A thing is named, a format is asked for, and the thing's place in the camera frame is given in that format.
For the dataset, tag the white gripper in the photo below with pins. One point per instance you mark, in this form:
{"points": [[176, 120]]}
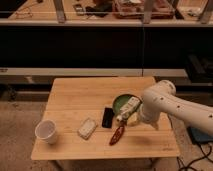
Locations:
{"points": [[127, 109]]}

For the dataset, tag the red chili pepper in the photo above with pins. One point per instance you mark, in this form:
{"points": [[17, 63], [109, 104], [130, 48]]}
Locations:
{"points": [[117, 135]]}

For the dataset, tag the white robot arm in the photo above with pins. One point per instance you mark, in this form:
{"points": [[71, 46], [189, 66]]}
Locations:
{"points": [[161, 98]]}

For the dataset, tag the white sponge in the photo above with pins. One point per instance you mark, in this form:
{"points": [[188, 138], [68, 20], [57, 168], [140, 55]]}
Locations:
{"points": [[87, 128]]}

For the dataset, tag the green bowl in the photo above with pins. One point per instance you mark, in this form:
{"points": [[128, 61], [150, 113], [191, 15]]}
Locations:
{"points": [[119, 102]]}

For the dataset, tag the black rectangular block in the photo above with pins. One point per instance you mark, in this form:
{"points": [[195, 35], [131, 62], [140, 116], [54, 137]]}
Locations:
{"points": [[107, 118]]}

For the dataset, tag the wooden table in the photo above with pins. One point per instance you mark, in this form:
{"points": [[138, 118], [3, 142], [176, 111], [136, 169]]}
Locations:
{"points": [[73, 100]]}

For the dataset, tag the blue box on floor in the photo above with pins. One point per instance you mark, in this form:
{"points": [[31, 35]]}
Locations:
{"points": [[198, 137]]}

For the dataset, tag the white paper cup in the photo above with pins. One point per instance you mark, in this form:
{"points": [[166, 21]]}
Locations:
{"points": [[46, 131]]}

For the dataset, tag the long wooden workbench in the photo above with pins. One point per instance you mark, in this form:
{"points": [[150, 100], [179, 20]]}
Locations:
{"points": [[73, 13]]}

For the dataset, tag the red tray on bench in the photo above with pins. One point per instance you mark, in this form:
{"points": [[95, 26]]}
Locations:
{"points": [[135, 9]]}

